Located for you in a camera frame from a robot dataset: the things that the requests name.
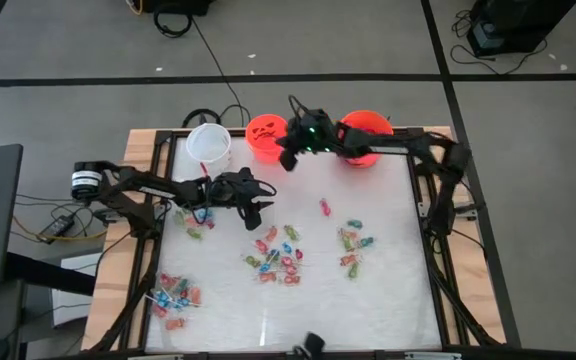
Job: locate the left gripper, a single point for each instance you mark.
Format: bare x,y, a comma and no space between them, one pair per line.
235,190

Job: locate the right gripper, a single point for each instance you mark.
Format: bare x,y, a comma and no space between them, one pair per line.
318,140

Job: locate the blue candy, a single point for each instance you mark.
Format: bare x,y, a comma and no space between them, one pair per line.
286,247
265,267
203,216
163,300
178,302

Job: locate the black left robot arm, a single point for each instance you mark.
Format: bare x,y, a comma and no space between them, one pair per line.
133,187

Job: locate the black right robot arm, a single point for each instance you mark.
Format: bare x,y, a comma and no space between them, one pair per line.
403,145

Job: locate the orange wrapped candy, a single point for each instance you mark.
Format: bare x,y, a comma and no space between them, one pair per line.
348,233
191,220
348,260
195,295
292,280
271,233
174,324
268,276

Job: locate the green wrapped candy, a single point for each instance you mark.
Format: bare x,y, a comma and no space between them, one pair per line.
291,232
180,218
348,244
194,233
253,261
353,271

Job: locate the teal wrapped candy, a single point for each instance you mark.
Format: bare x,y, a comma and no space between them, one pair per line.
366,242
182,285
354,224

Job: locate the orange bucket jagged-mouth face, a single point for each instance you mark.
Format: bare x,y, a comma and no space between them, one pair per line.
263,150

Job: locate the blue wrapped lollipop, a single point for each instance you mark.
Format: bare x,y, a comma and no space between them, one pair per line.
272,256

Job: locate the white bucket black pumpkin face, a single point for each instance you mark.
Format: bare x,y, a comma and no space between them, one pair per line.
208,145

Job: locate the orange bucket smiling pumpkin face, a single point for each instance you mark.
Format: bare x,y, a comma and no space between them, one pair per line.
368,117

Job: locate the black rounded object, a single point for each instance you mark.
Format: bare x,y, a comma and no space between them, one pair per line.
310,345

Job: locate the black box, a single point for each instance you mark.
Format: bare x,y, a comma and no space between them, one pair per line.
178,6

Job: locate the black power adapter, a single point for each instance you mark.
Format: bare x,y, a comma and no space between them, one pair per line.
58,227

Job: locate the white box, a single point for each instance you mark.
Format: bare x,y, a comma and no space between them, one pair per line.
75,300

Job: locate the black desk leg bar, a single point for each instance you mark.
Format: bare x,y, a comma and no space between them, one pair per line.
48,274

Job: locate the black equipment case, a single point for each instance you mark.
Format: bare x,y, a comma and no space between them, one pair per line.
518,20

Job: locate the black metal table frame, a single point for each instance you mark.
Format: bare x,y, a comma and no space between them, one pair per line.
238,131

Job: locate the white metal bracket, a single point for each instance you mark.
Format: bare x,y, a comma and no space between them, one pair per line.
155,357
433,356

